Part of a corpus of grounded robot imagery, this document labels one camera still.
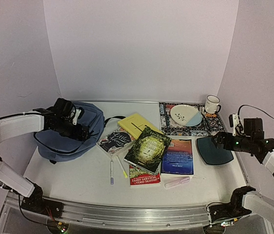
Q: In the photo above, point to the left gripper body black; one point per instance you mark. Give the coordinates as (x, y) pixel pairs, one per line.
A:
(65, 130)

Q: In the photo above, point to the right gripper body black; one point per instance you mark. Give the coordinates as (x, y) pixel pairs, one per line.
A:
(223, 140)

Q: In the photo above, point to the blue student backpack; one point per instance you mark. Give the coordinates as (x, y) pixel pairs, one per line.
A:
(52, 146)

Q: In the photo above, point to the Little Women book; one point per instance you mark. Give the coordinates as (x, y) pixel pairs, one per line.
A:
(114, 142)

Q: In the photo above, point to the white pen purple cap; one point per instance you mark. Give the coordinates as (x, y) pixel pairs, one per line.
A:
(111, 173)

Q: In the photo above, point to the white yellow highlighter pen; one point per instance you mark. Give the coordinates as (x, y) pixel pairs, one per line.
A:
(122, 167)

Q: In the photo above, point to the green fantasy cover book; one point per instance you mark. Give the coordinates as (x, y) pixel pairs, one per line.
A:
(148, 150)

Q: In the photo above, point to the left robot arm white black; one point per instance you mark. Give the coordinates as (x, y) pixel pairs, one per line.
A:
(13, 126)

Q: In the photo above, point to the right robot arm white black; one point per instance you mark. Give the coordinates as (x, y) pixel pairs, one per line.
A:
(248, 196)

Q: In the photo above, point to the dark teal square plate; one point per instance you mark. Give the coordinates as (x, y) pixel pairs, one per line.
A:
(210, 154)

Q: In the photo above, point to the patterned black placemat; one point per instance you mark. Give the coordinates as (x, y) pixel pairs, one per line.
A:
(210, 125)

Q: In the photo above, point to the white enamel mug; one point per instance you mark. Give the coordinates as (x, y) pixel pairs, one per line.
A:
(212, 104)

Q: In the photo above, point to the cream and blue plate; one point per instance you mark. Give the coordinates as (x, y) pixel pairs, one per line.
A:
(186, 115)

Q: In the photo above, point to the yellow paperback book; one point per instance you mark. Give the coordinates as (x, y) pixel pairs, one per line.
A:
(135, 124)

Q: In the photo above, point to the blue orange back-cover book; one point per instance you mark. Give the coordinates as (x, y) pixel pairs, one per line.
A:
(178, 159)

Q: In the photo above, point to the red treehouse comic book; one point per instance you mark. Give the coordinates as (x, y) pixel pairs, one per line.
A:
(140, 177)

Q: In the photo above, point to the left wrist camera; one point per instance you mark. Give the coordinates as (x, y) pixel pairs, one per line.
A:
(72, 113)

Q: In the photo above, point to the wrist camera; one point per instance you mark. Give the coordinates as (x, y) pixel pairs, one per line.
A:
(236, 125)
(72, 113)

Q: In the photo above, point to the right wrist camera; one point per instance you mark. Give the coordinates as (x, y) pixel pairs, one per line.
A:
(236, 125)

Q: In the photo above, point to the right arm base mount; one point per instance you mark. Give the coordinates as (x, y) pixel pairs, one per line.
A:
(221, 212)

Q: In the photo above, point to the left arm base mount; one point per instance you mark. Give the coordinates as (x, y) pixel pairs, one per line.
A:
(39, 205)

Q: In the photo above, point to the aluminium table front rail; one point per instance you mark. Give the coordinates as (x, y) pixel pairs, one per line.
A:
(75, 216)

